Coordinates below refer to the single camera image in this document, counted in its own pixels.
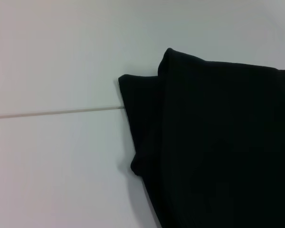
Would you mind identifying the black t-shirt with FREE print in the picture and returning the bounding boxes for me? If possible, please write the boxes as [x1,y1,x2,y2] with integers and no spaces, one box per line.
[118,47,285,228]

